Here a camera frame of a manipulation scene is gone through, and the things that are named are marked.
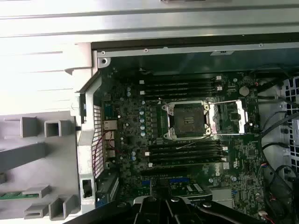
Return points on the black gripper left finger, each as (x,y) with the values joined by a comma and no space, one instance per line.
(144,212)

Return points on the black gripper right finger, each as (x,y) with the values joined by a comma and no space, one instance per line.
(187,212)

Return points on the metal socket cover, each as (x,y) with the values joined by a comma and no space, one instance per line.
(242,114)

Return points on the CPU socket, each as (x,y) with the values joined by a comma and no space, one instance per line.
(187,121)

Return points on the silver chipset heatsink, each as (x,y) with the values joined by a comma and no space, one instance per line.
(222,197)

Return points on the green motherboard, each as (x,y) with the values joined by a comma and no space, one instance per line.
(233,151)

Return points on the black PC case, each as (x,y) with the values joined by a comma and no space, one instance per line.
(86,149)

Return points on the silver coin battery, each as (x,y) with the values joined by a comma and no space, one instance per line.
(244,90)

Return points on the grey parts rack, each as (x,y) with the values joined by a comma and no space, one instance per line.
(23,151)

